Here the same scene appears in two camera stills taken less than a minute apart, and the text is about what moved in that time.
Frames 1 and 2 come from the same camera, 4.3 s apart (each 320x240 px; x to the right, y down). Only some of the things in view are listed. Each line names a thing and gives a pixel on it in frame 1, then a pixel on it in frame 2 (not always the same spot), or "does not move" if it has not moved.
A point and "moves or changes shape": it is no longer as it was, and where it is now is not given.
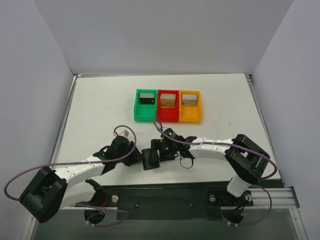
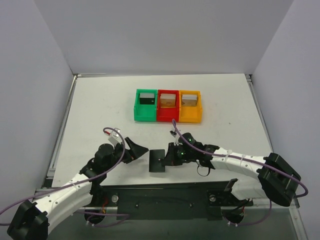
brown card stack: (167, 100) does not move
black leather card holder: (150, 158) moves or changes shape
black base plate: (165, 203) does not move
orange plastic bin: (190, 114) does not move
